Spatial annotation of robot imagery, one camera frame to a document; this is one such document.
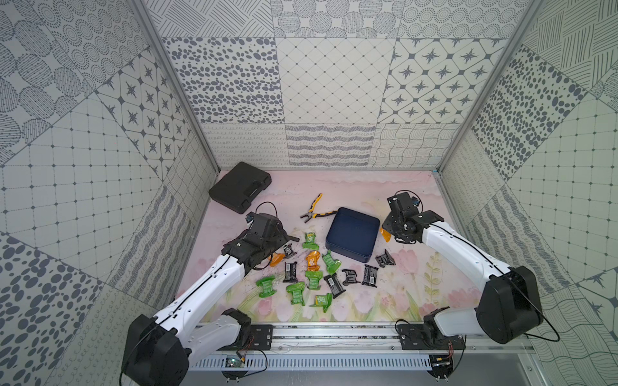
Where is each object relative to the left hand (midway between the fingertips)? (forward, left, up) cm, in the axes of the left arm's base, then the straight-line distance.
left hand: (281, 231), depth 82 cm
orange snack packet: (-3, -11, -15) cm, 18 cm away
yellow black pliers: (+17, -9, -14) cm, 24 cm away
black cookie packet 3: (-9, -32, -15) cm, 36 cm away
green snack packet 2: (+4, -9, -14) cm, 18 cm away
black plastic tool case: (+27, +25, -8) cm, 38 cm away
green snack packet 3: (-5, -18, -15) cm, 24 cm away
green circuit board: (-36, +12, -17) cm, 41 cm away
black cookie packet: (-12, -19, -14) cm, 26 cm away
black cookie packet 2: (-9, -3, -14) cm, 17 cm away
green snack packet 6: (-13, +5, -14) cm, 20 cm away
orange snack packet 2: (-3, +3, -14) cm, 15 cm away
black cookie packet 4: (-3, -39, -15) cm, 41 cm away
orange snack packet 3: (+3, -38, -5) cm, 38 cm away
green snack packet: (-10, -12, -15) cm, 21 cm away
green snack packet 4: (-14, -6, -15) cm, 21 cm away
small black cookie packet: (-9, -25, -14) cm, 30 cm away
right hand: (+5, -40, -4) cm, 41 cm away
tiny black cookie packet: (-1, -1, -14) cm, 14 cm away
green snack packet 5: (-18, -15, -14) cm, 28 cm away
